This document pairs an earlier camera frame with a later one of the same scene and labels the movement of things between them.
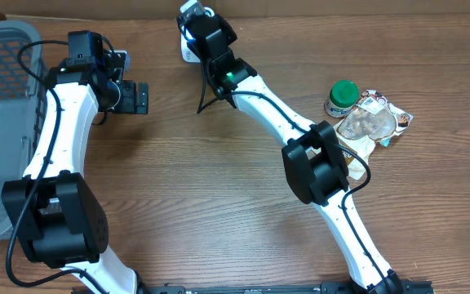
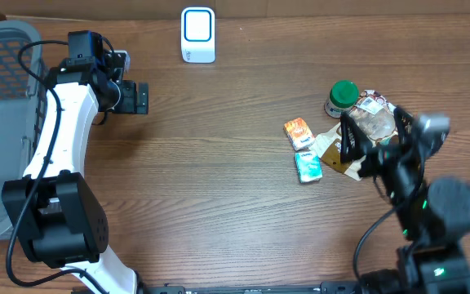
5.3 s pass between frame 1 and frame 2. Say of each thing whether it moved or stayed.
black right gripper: moved
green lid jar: stayed
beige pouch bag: stayed
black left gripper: stayed
